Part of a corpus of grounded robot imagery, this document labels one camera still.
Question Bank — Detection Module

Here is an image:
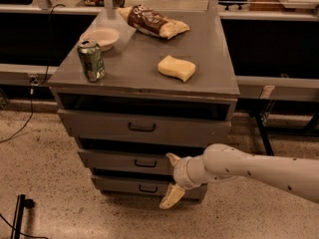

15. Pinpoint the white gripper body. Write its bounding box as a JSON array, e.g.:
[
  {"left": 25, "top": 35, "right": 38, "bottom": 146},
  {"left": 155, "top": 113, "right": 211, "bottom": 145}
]
[{"left": 173, "top": 156, "right": 210, "bottom": 190}]

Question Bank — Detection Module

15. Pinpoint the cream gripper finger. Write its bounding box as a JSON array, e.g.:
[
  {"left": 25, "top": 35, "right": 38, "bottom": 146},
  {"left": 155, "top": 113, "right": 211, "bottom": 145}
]
[
  {"left": 165, "top": 152, "right": 180, "bottom": 166},
  {"left": 159, "top": 184, "right": 185, "bottom": 209}
]

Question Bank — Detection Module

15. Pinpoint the grey drawer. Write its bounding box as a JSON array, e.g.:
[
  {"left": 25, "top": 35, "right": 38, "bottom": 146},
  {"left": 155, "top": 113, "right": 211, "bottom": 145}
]
[
  {"left": 78, "top": 148, "right": 173, "bottom": 175},
  {"left": 90, "top": 174, "right": 209, "bottom": 203},
  {"left": 58, "top": 110, "right": 231, "bottom": 147}
]

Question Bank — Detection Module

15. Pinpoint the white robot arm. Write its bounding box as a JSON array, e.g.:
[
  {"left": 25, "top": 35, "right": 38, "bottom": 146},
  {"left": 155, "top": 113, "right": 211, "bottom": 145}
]
[{"left": 159, "top": 143, "right": 319, "bottom": 209}]

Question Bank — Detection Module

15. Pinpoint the grey bottom drawer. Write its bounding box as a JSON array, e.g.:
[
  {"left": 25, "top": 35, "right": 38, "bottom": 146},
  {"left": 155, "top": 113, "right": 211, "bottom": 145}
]
[{"left": 90, "top": 174, "right": 209, "bottom": 203}]

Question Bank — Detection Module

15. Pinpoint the grey top drawer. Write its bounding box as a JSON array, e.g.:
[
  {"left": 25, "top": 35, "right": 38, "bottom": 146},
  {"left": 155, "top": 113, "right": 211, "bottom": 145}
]
[{"left": 58, "top": 110, "right": 231, "bottom": 147}]

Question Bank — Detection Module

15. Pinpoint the grey metal drawer cabinet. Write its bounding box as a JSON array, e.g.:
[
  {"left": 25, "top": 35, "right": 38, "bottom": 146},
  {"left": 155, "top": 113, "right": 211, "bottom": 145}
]
[{"left": 47, "top": 9, "right": 241, "bottom": 204}]

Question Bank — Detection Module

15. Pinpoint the black table leg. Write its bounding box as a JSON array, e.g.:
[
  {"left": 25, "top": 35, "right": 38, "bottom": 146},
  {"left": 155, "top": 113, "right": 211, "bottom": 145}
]
[{"left": 254, "top": 113, "right": 274, "bottom": 156}]

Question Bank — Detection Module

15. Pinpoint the yellow sponge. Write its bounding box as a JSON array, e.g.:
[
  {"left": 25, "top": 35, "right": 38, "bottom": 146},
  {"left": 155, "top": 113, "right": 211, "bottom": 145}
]
[{"left": 158, "top": 55, "right": 196, "bottom": 83}]

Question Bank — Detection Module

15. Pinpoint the green soda can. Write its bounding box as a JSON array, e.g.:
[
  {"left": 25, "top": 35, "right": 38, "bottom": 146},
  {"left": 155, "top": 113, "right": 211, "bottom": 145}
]
[{"left": 77, "top": 39, "right": 105, "bottom": 82}]

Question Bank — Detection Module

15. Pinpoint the white shallow bowl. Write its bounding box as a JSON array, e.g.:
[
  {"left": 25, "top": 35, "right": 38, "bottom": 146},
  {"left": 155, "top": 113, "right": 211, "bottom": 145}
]
[{"left": 80, "top": 27, "right": 120, "bottom": 52}]

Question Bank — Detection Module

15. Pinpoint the brown chip bag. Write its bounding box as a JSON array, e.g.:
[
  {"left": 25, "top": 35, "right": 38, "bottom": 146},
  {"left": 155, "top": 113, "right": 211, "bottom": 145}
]
[{"left": 118, "top": 5, "right": 190, "bottom": 40}]

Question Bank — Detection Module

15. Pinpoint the black stand lower left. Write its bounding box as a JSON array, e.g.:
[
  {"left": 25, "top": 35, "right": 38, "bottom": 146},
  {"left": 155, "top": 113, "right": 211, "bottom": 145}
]
[{"left": 0, "top": 194, "right": 49, "bottom": 239}]

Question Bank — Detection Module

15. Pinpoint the grey long bench rail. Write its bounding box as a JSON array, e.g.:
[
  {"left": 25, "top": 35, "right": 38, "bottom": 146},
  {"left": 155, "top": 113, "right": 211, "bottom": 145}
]
[{"left": 0, "top": 64, "right": 319, "bottom": 103}]

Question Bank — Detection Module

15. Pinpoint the black cable on floor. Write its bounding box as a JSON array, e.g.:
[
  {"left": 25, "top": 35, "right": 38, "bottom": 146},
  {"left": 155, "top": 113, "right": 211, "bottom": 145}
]
[{"left": 0, "top": 3, "right": 67, "bottom": 144}]

